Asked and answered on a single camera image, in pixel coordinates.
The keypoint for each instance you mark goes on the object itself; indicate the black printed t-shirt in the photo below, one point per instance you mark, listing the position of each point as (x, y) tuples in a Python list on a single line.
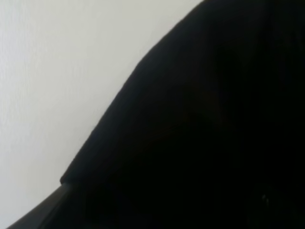
[(208, 131)]

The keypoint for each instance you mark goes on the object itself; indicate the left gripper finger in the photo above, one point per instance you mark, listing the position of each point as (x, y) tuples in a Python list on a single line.
[(62, 209)]

